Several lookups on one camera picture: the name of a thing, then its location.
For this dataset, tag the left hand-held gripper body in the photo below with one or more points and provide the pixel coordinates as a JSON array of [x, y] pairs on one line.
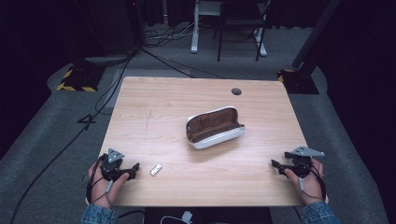
[[112, 163]]

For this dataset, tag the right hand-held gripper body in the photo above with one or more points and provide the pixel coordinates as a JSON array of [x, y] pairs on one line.
[[302, 161]]

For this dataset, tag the small white eraser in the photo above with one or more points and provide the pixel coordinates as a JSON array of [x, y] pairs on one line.
[[156, 169]]

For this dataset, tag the white pencil case brown lining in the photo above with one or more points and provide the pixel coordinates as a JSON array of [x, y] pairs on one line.
[[214, 128]]

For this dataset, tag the person's right hand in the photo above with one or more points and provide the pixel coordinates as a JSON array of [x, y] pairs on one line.
[[308, 185]]

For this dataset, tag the person's left hand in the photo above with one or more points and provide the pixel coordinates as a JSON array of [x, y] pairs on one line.
[[102, 189]]

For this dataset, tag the yellow black striped stand base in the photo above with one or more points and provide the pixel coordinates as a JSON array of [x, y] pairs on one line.
[[297, 81], [81, 79]]

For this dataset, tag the black slanted stand pole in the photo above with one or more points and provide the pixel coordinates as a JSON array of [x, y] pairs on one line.
[[314, 34]]

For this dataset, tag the black chair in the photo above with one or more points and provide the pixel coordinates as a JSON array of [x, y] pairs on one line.
[[241, 21]]

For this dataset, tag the white desk frame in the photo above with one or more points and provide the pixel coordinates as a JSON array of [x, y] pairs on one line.
[[199, 28]]

